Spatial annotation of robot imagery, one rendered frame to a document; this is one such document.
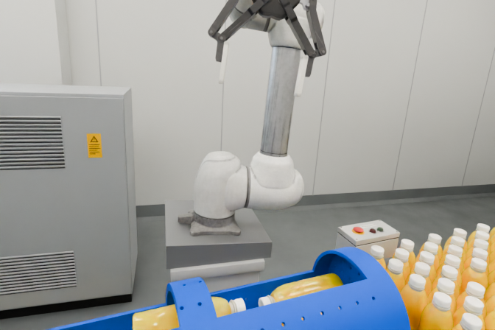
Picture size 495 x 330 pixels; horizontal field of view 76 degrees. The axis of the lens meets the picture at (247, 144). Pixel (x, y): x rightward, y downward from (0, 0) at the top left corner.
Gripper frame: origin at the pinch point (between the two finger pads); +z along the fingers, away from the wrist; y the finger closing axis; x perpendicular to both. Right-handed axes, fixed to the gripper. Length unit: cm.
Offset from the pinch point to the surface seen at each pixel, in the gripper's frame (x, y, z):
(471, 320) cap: -6, -58, 45
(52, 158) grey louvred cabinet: -123, 101, 59
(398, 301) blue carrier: -2, -37, 40
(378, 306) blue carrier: 0, -32, 41
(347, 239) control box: -46, -43, 48
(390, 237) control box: -47, -59, 45
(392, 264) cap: -26, -49, 45
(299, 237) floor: -234, -82, 140
